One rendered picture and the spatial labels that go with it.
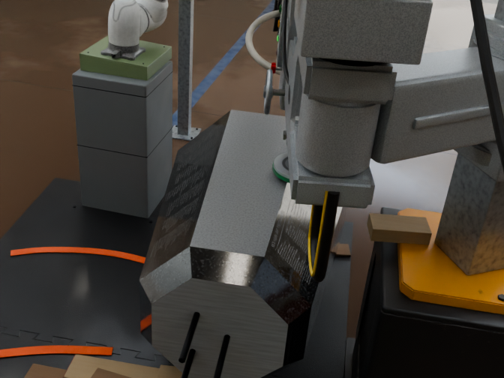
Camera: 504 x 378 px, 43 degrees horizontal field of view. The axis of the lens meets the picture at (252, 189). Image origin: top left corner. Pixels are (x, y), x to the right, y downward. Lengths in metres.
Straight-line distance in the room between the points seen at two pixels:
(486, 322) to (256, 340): 0.70
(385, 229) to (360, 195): 0.64
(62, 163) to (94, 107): 0.89
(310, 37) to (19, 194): 2.84
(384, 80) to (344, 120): 0.13
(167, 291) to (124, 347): 0.86
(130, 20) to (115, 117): 0.49
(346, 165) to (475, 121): 0.40
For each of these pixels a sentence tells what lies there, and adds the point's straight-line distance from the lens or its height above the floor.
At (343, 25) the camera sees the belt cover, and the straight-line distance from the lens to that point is 1.33.
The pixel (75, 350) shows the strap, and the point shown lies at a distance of 2.86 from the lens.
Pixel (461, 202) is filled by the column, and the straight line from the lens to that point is 2.13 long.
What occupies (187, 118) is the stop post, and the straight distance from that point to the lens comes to 4.46.
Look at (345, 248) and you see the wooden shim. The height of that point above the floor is 0.03.
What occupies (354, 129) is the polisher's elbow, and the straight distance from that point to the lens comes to 1.50.
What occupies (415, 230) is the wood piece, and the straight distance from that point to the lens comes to 2.24.
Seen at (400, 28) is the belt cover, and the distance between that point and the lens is 1.35.
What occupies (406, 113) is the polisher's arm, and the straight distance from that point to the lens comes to 1.59.
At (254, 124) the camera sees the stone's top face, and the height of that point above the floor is 0.84.
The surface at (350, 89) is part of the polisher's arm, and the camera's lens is 1.45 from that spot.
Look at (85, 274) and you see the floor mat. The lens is 3.24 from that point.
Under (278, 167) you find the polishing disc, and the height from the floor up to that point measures 0.89.
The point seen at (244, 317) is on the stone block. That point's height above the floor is 0.66.
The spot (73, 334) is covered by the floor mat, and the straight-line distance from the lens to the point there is 2.93.
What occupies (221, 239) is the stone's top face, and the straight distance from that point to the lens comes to 2.03.
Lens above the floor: 2.02
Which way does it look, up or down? 31 degrees down
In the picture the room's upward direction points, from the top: 5 degrees clockwise
